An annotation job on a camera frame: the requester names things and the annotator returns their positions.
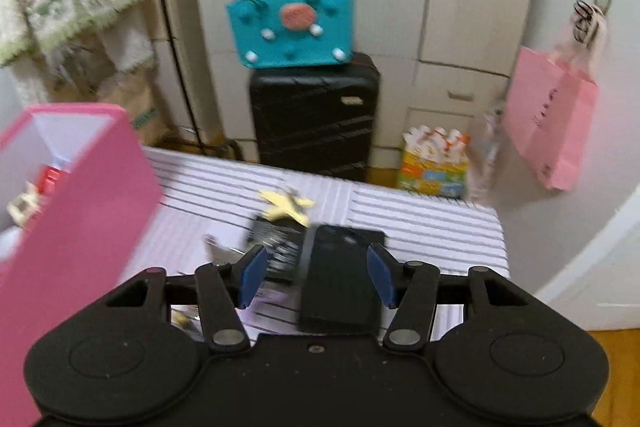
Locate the cream hair claw clip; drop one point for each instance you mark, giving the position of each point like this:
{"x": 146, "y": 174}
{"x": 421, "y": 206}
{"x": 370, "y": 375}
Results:
{"x": 25, "y": 207}

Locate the black phone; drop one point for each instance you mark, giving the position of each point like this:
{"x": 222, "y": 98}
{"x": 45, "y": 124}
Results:
{"x": 335, "y": 282}

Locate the yellow battery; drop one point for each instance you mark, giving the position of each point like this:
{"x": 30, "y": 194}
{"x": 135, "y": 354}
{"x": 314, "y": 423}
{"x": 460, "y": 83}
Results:
{"x": 182, "y": 319}

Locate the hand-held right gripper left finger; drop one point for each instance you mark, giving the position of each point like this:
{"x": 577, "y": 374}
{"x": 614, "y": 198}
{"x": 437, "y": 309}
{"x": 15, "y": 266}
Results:
{"x": 252, "y": 274}

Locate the cream fluffy garment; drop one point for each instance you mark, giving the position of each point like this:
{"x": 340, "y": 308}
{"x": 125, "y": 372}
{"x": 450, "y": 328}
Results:
{"x": 125, "y": 52}

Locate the beige wardrobe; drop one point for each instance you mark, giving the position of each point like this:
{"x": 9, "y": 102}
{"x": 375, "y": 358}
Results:
{"x": 400, "y": 7}

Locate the striped tablecloth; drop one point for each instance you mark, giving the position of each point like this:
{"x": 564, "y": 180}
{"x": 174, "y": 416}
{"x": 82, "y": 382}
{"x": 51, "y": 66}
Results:
{"x": 425, "y": 227}

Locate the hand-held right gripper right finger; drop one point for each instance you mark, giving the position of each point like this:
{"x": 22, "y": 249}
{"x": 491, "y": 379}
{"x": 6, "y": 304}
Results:
{"x": 380, "y": 274}

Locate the black suitcase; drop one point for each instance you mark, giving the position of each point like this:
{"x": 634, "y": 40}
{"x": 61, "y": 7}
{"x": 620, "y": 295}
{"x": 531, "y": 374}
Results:
{"x": 310, "y": 122}

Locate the teal felt handbag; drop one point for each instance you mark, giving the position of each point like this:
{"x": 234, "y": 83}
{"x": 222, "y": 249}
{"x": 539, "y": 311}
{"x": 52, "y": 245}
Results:
{"x": 280, "y": 47}

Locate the clear plastic bag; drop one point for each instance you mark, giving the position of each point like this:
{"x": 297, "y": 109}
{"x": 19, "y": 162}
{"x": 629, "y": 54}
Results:
{"x": 487, "y": 147}

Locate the brown paper bag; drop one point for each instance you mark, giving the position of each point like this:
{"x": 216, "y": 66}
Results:
{"x": 130, "y": 102}

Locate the white door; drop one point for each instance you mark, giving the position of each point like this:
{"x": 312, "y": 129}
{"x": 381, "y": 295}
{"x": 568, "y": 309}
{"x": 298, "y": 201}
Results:
{"x": 600, "y": 277}

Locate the black flat battery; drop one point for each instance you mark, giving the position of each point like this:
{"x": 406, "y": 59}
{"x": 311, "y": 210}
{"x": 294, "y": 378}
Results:
{"x": 280, "y": 252}

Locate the pink cardboard box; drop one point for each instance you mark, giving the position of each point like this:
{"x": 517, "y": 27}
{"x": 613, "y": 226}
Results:
{"x": 90, "y": 232}

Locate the pink paper bag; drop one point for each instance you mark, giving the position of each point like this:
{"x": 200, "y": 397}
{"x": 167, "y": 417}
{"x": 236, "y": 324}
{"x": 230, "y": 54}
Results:
{"x": 550, "y": 127}

